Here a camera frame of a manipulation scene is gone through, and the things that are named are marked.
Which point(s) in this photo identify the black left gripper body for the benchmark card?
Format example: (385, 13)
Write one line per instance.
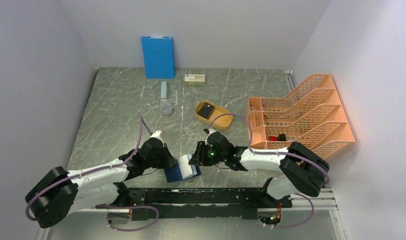
(159, 158)

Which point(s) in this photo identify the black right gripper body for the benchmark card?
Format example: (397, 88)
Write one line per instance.
(211, 156)

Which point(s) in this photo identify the navy blue card holder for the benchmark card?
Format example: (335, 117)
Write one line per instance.
(182, 171)

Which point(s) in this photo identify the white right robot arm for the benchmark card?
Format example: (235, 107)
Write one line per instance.
(303, 171)

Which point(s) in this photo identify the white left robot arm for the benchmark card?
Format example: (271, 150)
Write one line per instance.
(61, 192)

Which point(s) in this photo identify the black VIP card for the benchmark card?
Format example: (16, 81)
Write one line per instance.
(206, 110)

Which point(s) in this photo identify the yellow oval tray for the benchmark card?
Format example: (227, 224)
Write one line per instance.
(221, 123)

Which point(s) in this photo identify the clear jar of paper clips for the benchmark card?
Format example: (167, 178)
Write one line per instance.
(166, 108)

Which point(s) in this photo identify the red and black object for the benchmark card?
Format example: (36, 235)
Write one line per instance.
(279, 138)

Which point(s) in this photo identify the light blue stapler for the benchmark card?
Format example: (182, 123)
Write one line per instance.
(163, 94)

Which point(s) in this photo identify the green and white small box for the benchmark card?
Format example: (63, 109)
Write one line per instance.
(194, 79)

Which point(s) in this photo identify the orange plastic file organizer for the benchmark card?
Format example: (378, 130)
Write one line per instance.
(311, 114)

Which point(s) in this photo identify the blue upright folder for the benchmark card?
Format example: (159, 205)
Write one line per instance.
(158, 55)

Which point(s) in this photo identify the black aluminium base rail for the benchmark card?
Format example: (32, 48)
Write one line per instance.
(187, 203)

